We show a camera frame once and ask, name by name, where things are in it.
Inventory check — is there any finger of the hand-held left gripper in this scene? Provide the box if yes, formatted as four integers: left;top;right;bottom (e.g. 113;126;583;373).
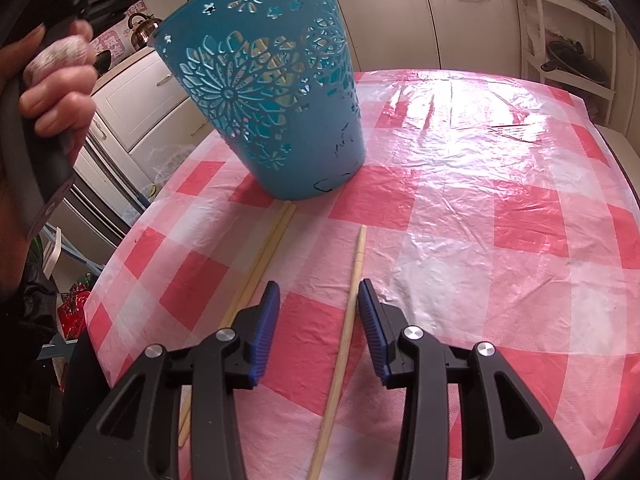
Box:
82;0;168;23

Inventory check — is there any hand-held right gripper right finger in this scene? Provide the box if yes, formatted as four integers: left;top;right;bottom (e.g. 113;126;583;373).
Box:
357;278;586;480

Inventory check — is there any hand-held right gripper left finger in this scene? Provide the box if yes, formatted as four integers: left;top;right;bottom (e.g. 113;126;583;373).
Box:
55;281;281;480

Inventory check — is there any blue plastic cutout basket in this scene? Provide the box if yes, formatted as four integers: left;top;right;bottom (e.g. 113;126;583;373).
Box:
150;0;368;202

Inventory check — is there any person's left hand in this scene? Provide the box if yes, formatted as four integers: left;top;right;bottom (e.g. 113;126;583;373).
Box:
0;20;99;149

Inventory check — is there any steel kettle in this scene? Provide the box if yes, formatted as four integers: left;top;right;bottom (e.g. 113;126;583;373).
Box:
126;11;162;51

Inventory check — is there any person's dark clothing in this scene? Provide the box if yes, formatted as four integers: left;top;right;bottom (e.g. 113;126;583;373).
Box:
0;240;67;432

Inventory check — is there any red bag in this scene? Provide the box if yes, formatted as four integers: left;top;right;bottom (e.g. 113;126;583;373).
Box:
57;284;94;342

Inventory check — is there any pink white checked tablecloth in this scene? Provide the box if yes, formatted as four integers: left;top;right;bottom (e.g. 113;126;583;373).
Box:
82;69;640;480

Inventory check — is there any black lidded pan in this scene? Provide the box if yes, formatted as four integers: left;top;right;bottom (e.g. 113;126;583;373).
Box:
540;40;609;87

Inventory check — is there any white storage cart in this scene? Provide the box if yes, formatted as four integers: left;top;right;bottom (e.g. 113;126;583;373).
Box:
515;0;619;127

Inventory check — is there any pink printed wall sticker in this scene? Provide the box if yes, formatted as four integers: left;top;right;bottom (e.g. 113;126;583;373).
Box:
89;0;152;62

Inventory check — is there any grey sliding door frame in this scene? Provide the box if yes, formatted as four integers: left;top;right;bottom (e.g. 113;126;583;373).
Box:
64;110;147;262

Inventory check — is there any light blue folding frame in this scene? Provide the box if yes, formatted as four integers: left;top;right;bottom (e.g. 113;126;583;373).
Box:
39;225;102;362

